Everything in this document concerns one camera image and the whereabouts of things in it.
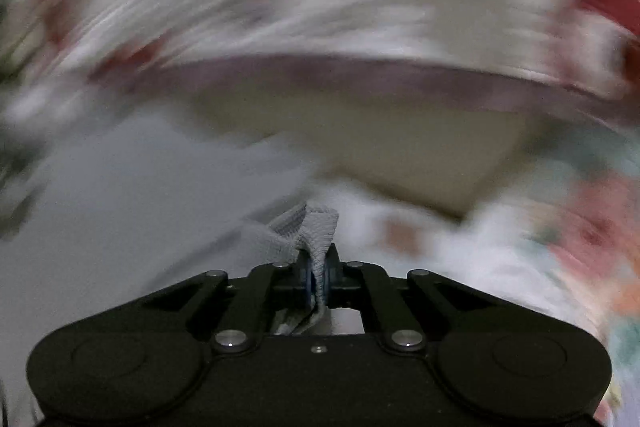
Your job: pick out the checked rug with bear print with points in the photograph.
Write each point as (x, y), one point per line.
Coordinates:
(425, 237)

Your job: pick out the grey shirt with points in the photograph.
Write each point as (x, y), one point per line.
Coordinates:
(125, 207)

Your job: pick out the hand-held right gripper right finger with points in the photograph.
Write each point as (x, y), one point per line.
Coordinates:
(324, 279)

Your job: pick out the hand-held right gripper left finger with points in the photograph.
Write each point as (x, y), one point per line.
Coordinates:
(306, 279)

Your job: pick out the beige bed base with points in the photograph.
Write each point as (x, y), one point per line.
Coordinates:
(350, 142)

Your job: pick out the floral quilt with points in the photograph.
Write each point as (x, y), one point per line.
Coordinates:
(590, 232)

